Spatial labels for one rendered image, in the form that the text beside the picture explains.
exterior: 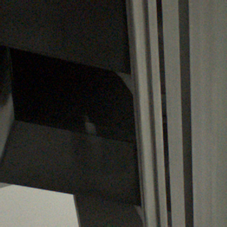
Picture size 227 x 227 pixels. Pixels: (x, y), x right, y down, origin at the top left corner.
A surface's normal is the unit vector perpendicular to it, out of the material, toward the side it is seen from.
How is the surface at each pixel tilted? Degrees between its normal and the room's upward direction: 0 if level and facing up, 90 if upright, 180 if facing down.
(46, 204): 0
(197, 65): 90
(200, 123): 90
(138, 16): 90
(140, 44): 90
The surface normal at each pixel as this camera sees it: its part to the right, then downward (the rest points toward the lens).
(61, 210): -0.09, -0.78
